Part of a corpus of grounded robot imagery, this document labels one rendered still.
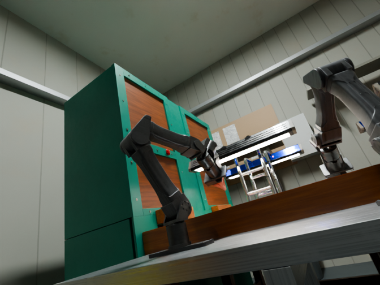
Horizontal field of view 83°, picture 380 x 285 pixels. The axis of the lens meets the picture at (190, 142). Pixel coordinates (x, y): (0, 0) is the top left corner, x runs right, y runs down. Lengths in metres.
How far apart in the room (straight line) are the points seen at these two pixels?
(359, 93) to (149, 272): 0.65
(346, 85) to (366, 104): 0.08
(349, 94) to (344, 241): 0.41
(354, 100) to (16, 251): 2.27
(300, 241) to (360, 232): 0.08
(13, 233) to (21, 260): 0.21
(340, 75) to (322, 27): 3.30
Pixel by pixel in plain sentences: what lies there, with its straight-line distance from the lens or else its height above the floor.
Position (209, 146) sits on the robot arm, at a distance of 0.91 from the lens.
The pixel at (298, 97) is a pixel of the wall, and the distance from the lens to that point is 3.48.
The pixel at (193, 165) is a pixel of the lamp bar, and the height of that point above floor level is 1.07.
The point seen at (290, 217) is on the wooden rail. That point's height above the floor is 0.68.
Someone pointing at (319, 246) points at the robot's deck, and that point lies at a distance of 0.40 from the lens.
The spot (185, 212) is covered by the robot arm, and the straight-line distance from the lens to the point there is 0.69.
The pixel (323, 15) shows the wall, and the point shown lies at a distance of 4.15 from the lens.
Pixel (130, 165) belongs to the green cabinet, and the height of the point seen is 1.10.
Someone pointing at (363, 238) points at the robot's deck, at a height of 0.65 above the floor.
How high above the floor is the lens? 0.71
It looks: 23 degrees up
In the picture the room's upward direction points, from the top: 14 degrees counter-clockwise
